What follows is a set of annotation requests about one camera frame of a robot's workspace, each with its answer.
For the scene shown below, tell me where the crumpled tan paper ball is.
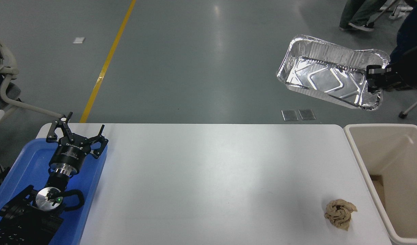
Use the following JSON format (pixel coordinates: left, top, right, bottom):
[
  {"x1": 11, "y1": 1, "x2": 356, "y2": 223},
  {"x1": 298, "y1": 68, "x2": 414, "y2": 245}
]
[{"x1": 324, "y1": 199, "x2": 358, "y2": 231}]

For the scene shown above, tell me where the white office chair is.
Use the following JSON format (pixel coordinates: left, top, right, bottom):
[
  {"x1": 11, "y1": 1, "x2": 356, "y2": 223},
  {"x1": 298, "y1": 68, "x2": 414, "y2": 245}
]
[{"x1": 0, "y1": 26, "x2": 64, "y2": 131}]

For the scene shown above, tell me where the large pale bin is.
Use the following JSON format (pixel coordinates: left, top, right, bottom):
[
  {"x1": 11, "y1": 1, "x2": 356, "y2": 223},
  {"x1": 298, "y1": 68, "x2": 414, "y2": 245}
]
[{"x1": 343, "y1": 124, "x2": 417, "y2": 245}]

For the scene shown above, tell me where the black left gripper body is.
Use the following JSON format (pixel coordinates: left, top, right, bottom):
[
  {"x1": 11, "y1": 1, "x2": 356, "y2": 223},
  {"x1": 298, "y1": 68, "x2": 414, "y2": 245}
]
[{"x1": 49, "y1": 135, "x2": 93, "y2": 171}]

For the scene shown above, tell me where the grey caster leg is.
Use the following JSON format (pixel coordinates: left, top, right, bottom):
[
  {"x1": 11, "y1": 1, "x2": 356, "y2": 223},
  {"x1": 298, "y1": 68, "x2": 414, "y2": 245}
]
[{"x1": 398, "y1": 94, "x2": 417, "y2": 119}]

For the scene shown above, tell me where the person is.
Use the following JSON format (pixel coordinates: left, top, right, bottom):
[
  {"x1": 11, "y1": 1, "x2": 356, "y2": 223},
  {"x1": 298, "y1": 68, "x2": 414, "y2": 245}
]
[
  {"x1": 339, "y1": 0, "x2": 387, "y2": 32},
  {"x1": 389, "y1": 0, "x2": 417, "y2": 65}
]

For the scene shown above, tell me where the silver foil tray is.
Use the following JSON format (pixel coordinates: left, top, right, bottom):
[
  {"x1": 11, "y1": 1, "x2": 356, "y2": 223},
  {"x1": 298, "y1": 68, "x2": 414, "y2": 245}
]
[{"x1": 276, "y1": 34, "x2": 391, "y2": 111}]

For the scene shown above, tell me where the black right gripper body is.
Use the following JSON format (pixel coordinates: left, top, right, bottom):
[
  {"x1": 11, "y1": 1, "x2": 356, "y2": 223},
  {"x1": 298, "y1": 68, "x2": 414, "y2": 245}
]
[{"x1": 385, "y1": 70, "x2": 403, "y2": 89}]

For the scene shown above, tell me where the blue plastic tray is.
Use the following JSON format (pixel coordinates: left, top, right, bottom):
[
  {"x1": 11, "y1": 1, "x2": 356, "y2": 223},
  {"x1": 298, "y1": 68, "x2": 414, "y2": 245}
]
[{"x1": 0, "y1": 138, "x2": 108, "y2": 245}]

